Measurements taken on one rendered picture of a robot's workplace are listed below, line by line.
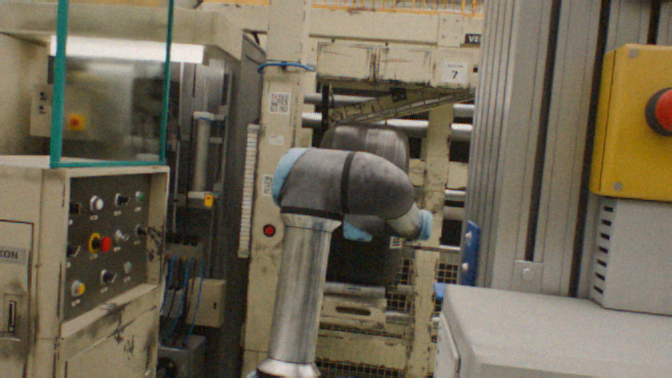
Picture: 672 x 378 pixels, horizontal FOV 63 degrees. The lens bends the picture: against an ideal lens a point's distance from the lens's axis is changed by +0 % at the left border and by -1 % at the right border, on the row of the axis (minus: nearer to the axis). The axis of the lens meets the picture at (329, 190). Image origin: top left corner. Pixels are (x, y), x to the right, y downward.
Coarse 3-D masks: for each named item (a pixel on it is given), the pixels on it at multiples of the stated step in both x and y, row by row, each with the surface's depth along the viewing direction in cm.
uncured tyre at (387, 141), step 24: (336, 144) 180; (360, 144) 179; (384, 144) 179; (408, 144) 190; (408, 168) 183; (336, 240) 175; (384, 240) 173; (336, 264) 181; (360, 264) 179; (384, 264) 178
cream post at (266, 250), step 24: (288, 0) 191; (288, 24) 192; (288, 48) 192; (264, 72) 194; (288, 72) 193; (264, 96) 194; (264, 120) 194; (288, 120) 193; (264, 144) 195; (288, 144) 194; (264, 168) 195; (264, 216) 196; (264, 240) 197; (264, 264) 197; (264, 288) 198; (264, 312) 198; (264, 336) 199
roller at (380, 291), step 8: (328, 280) 188; (336, 280) 189; (328, 288) 187; (336, 288) 187; (344, 288) 187; (352, 288) 186; (360, 288) 186; (368, 288) 186; (376, 288) 186; (384, 288) 186; (376, 296) 186; (384, 296) 186
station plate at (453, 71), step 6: (444, 66) 212; (450, 66) 211; (456, 66) 211; (462, 66) 211; (444, 72) 212; (450, 72) 212; (456, 72) 211; (462, 72) 211; (444, 78) 212; (450, 78) 212; (456, 78) 211; (462, 78) 211
